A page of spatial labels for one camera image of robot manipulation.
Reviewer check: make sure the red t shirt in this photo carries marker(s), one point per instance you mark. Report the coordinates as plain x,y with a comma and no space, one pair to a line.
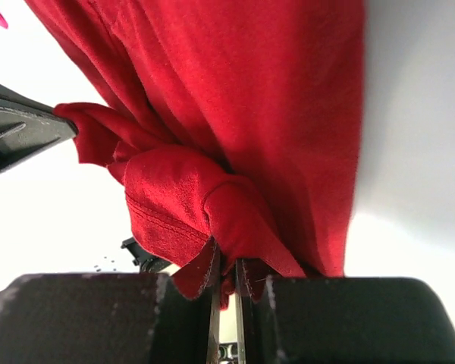
235,122

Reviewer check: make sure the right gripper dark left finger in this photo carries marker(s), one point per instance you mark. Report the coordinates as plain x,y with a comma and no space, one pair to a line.
114,318

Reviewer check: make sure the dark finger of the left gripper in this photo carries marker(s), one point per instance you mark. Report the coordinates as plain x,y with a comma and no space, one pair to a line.
24,135
9,99

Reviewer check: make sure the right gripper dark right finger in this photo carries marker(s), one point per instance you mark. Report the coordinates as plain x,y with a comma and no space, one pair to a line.
339,320

